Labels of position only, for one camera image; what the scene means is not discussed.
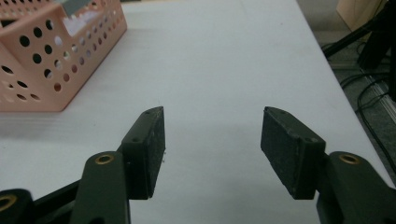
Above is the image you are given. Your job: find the wooden board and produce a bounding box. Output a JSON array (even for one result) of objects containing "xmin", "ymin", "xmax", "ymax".
[{"xmin": 335, "ymin": 0, "xmax": 389, "ymax": 32}]

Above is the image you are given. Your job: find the aluminium rail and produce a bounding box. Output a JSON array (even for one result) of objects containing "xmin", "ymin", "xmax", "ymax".
[{"xmin": 362, "ymin": 74, "xmax": 396, "ymax": 124}]

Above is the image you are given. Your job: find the white crumpled paper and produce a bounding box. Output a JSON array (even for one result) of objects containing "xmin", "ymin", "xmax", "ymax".
[{"xmin": 63, "ymin": 10, "xmax": 101, "ymax": 35}]

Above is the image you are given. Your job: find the grey box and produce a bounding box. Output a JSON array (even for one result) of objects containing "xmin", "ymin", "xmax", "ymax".
[{"xmin": 53, "ymin": 0, "xmax": 99, "ymax": 17}]

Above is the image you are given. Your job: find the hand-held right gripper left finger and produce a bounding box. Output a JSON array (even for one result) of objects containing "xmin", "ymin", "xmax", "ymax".
[{"xmin": 70, "ymin": 105, "xmax": 166, "ymax": 224}]

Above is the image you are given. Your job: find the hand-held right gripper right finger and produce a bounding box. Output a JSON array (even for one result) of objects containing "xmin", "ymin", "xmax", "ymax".
[{"xmin": 260, "ymin": 105, "xmax": 396, "ymax": 224}]

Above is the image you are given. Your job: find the pink perforated plastic basket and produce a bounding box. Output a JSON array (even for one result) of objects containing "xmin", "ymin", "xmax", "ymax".
[{"xmin": 0, "ymin": 0, "xmax": 128, "ymax": 113}]

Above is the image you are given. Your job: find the black cable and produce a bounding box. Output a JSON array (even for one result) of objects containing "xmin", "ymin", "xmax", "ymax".
[{"xmin": 339, "ymin": 73, "xmax": 396, "ymax": 175}]

